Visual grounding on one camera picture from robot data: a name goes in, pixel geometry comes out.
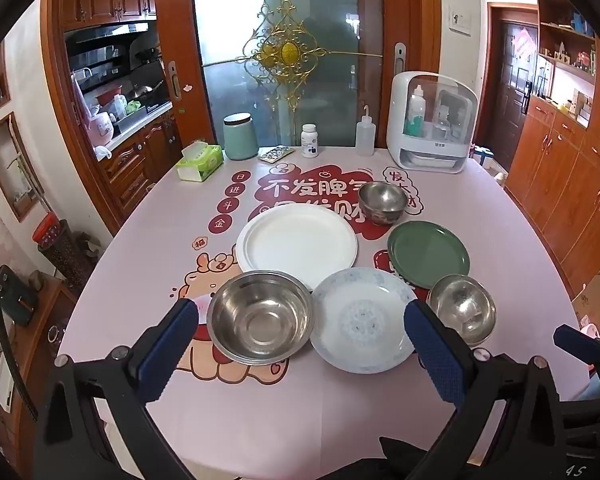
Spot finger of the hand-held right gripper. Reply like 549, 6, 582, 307
553, 325, 600, 397

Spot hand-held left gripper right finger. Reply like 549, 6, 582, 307
404, 299, 568, 480

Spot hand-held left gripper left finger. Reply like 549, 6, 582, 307
32, 299, 201, 480

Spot pink steel bowl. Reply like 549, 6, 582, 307
426, 274, 497, 347

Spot blue patterned white plate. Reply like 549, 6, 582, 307
310, 267, 421, 375

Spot large steel bowl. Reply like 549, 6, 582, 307
206, 270, 314, 366

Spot green plate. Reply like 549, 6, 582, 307
387, 220, 471, 291

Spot small dark steel bowl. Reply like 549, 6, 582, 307
357, 181, 407, 226

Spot large white plate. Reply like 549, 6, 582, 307
236, 205, 358, 291

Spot cardboard box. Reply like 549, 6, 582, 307
571, 275, 600, 333

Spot dark clothing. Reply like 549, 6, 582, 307
380, 437, 461, 480

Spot wooden side table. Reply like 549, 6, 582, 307
0, 275, 78, 461

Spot dark wicker basket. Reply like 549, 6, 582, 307
37, 220, 101, 286

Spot dark air fryer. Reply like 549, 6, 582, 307
0, 265, 38, 326

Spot tall wooden cabinet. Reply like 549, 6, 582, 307
505, 0, 600, 291

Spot red lid container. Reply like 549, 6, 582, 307
32, 212, 66, 246

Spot wooden lower kitchen cabinets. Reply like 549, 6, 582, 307
97, 110, 181, 211

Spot green tissue box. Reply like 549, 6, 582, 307
175, 142, 225, 182

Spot blister pill pack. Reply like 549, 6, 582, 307
258, 146, 296, 163

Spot mint green canister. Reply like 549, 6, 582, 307
223, 113, 259, 161

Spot clear squeeze bottle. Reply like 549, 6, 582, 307
356, 105, 376, 157

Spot pink white rice cooker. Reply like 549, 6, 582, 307
87, 112, 115, 147

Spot white bottle teal liquid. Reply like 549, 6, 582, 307
405, 85, 427, 138

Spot white pill bottle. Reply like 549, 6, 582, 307
301, 124, 319, 158

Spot white countertop storage cabinet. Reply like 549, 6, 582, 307
386, 71, 479, 175

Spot dark entrance door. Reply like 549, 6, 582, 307
490, 20, 537, 171

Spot frosted glass sliding door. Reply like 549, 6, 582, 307
190, 0, 386, 151

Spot gold door ornament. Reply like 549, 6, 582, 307
243, 4, 328, 111

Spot large wall niche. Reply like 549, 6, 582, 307
0, 112, 46, 223

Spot white light switch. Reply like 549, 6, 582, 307
449, 4, 472, 36

